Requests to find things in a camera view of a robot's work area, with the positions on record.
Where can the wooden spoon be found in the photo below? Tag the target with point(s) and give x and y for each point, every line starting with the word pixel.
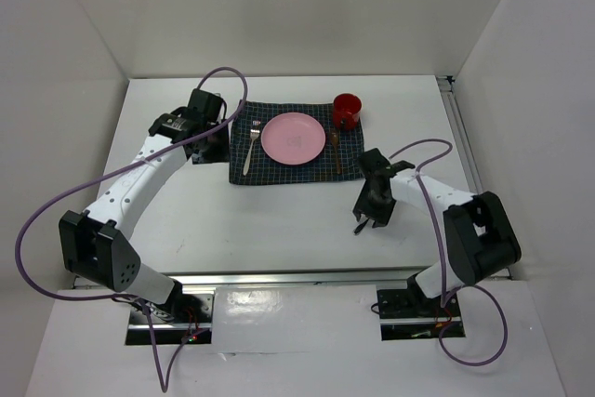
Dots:
pixel 334 139

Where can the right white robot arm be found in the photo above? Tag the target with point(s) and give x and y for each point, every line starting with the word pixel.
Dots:
pixel 426 193

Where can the dark checked cloth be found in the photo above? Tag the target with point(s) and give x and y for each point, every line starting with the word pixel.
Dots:
pixel 264 171

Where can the pink plate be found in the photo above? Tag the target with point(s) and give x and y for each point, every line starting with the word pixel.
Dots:
pixel 293 138

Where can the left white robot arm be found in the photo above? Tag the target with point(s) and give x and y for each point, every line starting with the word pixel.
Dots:
pixel 95 243

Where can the aluminium front rail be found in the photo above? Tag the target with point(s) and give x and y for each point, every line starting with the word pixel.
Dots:
pixel 304 277

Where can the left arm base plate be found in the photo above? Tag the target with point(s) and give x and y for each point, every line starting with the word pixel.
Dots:
pixel 195 323

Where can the steel knife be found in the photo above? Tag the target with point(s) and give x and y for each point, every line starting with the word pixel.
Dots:
pixel 360 227

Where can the red mug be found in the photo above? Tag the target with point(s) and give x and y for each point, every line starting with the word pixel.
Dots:
pixel 346 111

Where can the steel fork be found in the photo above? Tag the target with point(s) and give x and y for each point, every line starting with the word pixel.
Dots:
pixel 254 135

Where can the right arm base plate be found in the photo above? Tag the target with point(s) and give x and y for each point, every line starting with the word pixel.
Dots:
pixel 402 318

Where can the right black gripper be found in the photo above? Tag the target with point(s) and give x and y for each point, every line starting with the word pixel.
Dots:
pixel 381 216

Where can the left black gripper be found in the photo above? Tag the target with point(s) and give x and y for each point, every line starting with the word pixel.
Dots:
pixel 221 153

